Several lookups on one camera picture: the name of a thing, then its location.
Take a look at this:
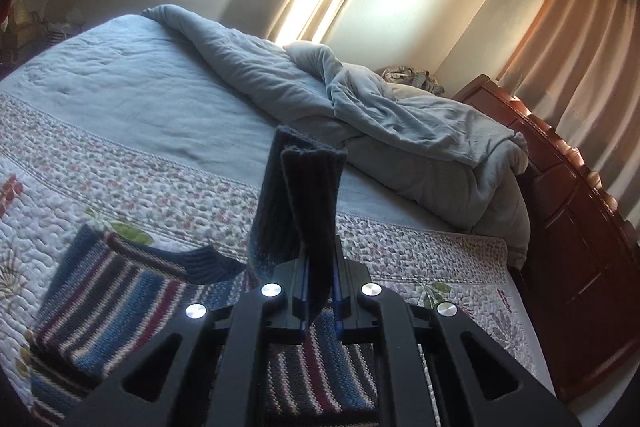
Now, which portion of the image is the striped knit sweater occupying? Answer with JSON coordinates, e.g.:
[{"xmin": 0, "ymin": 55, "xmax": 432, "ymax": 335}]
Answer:
[{"xmin": 30, "ymin": 124, "xmax": 381, "ymax": 427}]

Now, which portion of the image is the floral quilted bedspread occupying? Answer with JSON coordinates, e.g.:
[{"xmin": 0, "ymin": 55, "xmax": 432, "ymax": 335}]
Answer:
[{"xmin": 0, "ymin": 14, "xmax": 556, "ymax": 427}]

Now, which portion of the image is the grey duvet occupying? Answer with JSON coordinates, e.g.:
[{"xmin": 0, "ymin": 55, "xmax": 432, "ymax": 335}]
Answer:
[{"xmin": 141, "ymin": 4, "xmax": 532, "ymax": 269}]

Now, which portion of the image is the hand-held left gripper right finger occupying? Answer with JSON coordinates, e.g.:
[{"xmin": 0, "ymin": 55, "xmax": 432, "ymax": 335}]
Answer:
[{"xmin": 332, "ymin": 252, "xmax": 583, "ymax": 427}]

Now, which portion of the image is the crumpled patterned cloth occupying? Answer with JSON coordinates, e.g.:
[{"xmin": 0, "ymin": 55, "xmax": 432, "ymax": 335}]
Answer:
[{"xmin": 377, "ymin": 66, "xmax": 447, "ymax": 96}]

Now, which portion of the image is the bedside clutter pile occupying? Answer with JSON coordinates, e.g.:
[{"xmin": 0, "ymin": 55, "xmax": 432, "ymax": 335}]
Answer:
[{"xmin": 0, "ymin": 0, "xmax": 87, "ymax": 62}]

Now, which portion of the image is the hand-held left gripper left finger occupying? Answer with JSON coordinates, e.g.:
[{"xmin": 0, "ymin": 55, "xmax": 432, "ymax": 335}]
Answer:
[{"xmin": 65, "ymin": 256, "xmax": 311, "ymax": 427}]

